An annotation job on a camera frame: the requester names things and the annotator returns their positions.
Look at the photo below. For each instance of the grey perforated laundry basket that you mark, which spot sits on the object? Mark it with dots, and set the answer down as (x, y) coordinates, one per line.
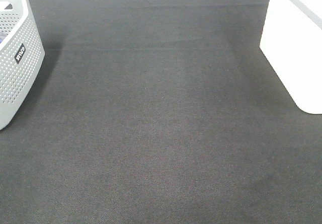
(22, 54)

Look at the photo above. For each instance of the black fabric table mat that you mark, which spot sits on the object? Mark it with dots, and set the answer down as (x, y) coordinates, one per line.
(158, 111)

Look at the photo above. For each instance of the white plastic storage box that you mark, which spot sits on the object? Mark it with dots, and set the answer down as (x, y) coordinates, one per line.
(291, 42)

